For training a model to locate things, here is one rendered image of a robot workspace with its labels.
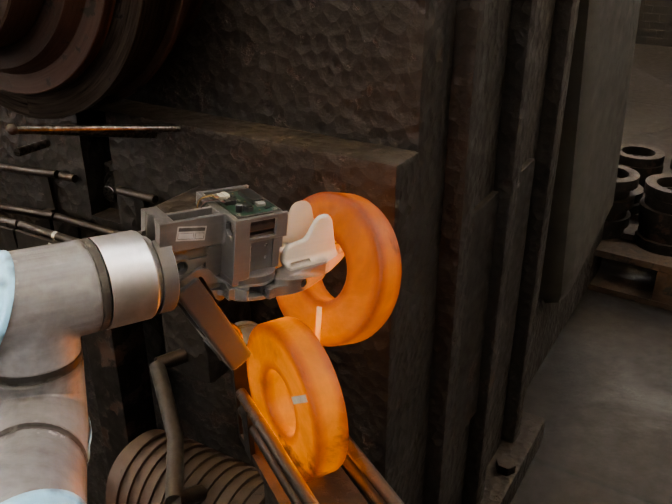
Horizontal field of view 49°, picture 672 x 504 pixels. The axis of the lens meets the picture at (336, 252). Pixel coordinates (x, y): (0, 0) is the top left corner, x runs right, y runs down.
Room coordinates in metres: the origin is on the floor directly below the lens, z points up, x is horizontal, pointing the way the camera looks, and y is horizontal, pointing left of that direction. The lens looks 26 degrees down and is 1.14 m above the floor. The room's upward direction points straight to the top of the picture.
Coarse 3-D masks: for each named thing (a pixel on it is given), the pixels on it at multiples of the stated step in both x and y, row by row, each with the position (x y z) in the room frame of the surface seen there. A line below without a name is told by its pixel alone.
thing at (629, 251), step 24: (624, 144) 2.70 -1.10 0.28; (624, 168) 2.25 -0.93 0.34; (648, 168) 2.53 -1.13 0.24; (624, 192) 2.15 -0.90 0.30; (648, 192) 2.09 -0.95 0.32; (624, 216) 2.16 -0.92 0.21; (648, 216) 2.06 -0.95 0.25; (624, 240) 2.39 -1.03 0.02; (648, 240) 2.05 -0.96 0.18; (648, 264) 1.97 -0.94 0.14; (600, 288) 2.04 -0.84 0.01; (624, 288) 2.03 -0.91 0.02; (648, 288) 2.03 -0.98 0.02
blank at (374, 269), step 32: (320, 192) 0.69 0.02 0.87; (352, 224) 0.65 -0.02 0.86; (384, 224) 0.64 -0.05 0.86; (352, 256) 0.63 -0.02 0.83; (384, 256) 0.61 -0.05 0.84; (320, 288) 0.67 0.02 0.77; (352, 288) 0.62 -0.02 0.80; (384, 288) 0.60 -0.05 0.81; (320, 320) 0.63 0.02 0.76; (352, 320) 0.60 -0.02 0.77; (384, 320) 0.61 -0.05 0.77
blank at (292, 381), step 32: (288, 320) 0.59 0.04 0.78; (256, 352) 0.61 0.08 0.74; (288, 352) 0.55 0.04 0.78; (320, 352) 0.55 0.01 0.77; (256, 384) 0.61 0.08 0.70; (288, 384) 0.55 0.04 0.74; (320, 384) 0.52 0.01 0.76; (288, 416) 0.58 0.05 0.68; (320, 416) 0.51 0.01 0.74; (288, 448) 0.55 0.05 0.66; (320, 448) 0.50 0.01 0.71
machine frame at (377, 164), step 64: (256, 0) 0.93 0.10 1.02; (320, 0) 0.88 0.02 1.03; (384, 0) 0.84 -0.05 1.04; (448, 0) 0.86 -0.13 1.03; (512, 0) 1.06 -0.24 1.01; (576, 0) 1.24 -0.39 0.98; (192, 64) 0.98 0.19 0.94; (256, 64) 0.93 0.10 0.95; (320, 64) 0.88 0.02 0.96; (384, 64) 0.84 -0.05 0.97; (448, 64) 0.87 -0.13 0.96; (512, 64) 1.05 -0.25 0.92; (0, 128) 1.12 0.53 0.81; (192, 128) 0.92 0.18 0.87; (256, 128) 0.91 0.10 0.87; (320, 128) 0.88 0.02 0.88; (384, 128) 0.84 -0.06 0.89; (448, 128) 0.88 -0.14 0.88; (512, 128) 1.05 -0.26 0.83; (0, 192) 1.14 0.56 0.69; (64, 192) 1.06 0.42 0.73; (256, 192) 0.87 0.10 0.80; (384, 192) 0.77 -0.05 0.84; (448, 192) 0.88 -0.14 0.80; (512, 192) 1.05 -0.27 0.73; (448, 256) 0.88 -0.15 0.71; (512, 256) 1.15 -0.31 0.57; (256, 320) 0.87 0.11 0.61; (448, 320) 0.87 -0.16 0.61; (512, 320) 1.19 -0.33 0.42; (192, 384) 0.94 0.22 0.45; (384, 384) 0.77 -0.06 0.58; (448, 384) 0.87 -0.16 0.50; (512, 384) 1.24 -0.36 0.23; (384, 448) 0.77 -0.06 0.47; (448, 448) 0.89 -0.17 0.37; (512, 448) 1.23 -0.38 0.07
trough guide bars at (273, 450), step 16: (240, 400) 0.61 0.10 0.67; (240, 416) 0.62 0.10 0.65; (256, 416) 0.58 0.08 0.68; (256, 432) 0.58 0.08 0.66; (272, 432) 0.55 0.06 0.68; (272, 448) 0.53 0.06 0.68; (352, 448) 0.52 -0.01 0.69; (272, 464) 0.53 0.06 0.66; (288, 464) 0.50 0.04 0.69; (352, 464) 0.52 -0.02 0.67; (368, 464) 0.50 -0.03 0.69; (288, 480) 0.48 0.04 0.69; (368, 480) 0.48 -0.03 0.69; (384, 480) 0.47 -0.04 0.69; (288, 496) 0.49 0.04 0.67; (304, 496) 0.46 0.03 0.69; (368, 496) 0.48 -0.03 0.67; (384, 496) 0.46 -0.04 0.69
